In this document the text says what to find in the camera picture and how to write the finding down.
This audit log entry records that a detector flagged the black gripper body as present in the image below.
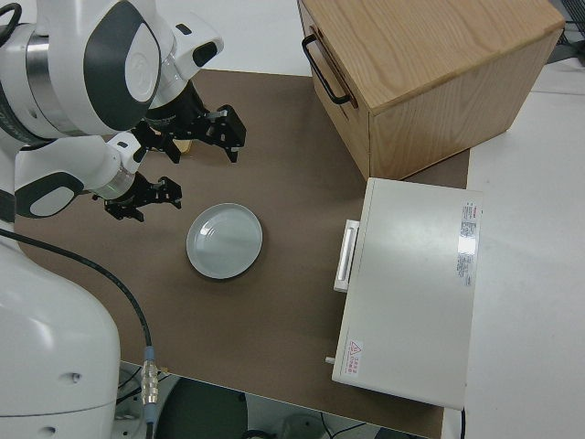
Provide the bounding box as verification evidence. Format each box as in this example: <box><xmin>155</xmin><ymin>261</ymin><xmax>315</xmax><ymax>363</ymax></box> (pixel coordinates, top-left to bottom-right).
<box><xmin>106</xmin><ymin>175</ymin><xmax>155</xmax><ymax>210</ymax></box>
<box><xmin>149</xmin><ymin>102</ymin><xmax>215</xmax><ymax>143</ymax></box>

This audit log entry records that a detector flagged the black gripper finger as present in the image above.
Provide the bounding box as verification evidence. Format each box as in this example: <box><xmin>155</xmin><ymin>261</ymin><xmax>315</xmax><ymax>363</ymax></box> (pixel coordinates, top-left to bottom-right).
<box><xmin>132</xmin><ymin>122</ymin><xmax>183</xmax><ymax>166</ymax></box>
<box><xmin>104</xmin><ymin>202</ymin><xmax>148</xmax><ymax>224</ymax></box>
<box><xmin>149</xmin><ymin>176</ymin><xmax>184</xmax><ymax>211</ymax></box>
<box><xmin>207</xmin><ymin>105</ymin><xmax>248</xmax><ymax>165</ymax></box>

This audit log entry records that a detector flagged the gray plate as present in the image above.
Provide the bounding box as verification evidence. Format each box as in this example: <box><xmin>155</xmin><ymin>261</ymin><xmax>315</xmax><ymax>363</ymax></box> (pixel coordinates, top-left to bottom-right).
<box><xmin>185</xmin><ymin>203</ymin><xmax>265</xmax><ymax>280</ymax></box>

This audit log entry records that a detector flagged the black round base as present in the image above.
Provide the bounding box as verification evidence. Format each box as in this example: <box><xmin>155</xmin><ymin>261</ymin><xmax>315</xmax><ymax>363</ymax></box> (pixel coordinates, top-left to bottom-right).
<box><xmin>154</xmin><ymin>379</ymin><xmax>249</xmax><ymax>439</ymax></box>

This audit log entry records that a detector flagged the wooden drawer cabinet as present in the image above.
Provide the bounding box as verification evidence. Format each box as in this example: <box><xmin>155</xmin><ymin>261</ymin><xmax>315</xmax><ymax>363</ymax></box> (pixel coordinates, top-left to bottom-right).
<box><xmin>296</xmin><ymin>0</ymin><xmax>567</xmax><ymax>183</ymax></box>

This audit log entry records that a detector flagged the white toaster oven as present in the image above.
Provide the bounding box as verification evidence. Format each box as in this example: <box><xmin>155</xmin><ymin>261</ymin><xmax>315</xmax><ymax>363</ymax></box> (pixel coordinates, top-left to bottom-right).
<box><xmin>331</xmin><ymin>177</ymin><xmax>484</xmax><ymax>410</ymax></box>

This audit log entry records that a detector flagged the black drawer handle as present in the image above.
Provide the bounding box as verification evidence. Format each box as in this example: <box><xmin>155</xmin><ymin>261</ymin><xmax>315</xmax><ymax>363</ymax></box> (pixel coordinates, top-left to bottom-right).
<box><xmin>301</xmin><ymin>35</ymin><xmax>349</xmax><ymax>105</ymax></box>

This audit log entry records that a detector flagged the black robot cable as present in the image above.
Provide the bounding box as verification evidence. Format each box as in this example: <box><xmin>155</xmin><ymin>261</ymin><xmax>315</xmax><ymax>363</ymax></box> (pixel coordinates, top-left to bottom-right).
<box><xmin>0</xmin><ymin>228</ymin><xmax>159</xmax><ymax>439</ymax></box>

